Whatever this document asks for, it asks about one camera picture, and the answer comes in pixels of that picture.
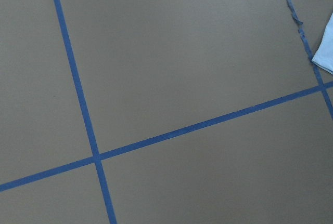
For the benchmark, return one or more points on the light blue t-shirt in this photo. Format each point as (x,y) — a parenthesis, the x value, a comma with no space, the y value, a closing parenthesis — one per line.
(323,56)

